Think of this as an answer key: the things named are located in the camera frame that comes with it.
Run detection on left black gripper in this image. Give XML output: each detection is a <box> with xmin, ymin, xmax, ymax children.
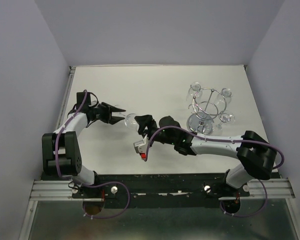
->
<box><xmin>89</xmin><ymin>101</ymin><xmax>125</xmax><ymax>125</ymax></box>

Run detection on clear wine glass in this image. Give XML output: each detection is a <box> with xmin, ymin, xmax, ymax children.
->
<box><xmin>212</xmin><ymin>110</ymin><xmax>236</xmax><ymax>136</ymax></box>
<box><xmin>186</xmin><ymin>82</ymin><xmax>203</xmax><ymax>102</ymax></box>
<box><xmin>112</xmin><ymin>105</ymin><xmax>139</xmax><ymax>132</ymax></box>
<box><xmin>213</xmin><ymin>88</ymin><xmax>233</xmax><ymax>113</ymax></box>

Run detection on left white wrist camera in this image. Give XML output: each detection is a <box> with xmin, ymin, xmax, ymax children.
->
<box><xmin>133</xmin><ymin>135</ymin><xmax>149</xmax><ymax>161</ymax></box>

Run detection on chrome wine glass rack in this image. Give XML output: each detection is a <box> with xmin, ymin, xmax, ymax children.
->
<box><xmin>186</xmin><ymin>87</ymin><xmax>221</xmax><ymax>136</ymax></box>

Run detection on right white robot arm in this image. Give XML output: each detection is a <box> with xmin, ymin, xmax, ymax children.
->
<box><xmin>133</xmin><ymin>115</ymin><xmax>278</xmax><ymax>196</ymax></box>

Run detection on aluminium frame rail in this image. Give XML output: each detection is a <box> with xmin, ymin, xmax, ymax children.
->
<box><xmin>19</xmin><ymin>65</ymin><xmax>83</xmax><ymax>240</ymax></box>

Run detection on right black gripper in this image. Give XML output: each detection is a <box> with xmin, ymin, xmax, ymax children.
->
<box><xmin>134</xmin><ymin>114</ymin><xmax>176</xmax><ymax>146</ymax></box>

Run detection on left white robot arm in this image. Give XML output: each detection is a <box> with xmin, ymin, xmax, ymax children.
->
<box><xmin>41</xmin><ymin>90</ymin><xmax>126</xmax><ymax>198</ymax></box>

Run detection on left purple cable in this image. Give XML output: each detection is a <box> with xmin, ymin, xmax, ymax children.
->
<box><xmin>53</xmin><ymin>89</ymin><xmax>132</xmax><ymax>221</ymax></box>

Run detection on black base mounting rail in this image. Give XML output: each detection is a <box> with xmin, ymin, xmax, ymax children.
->
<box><xmin>41</xmin><ymin>171</ymin><xmax>290</xmax><ymax>210</ymax></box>

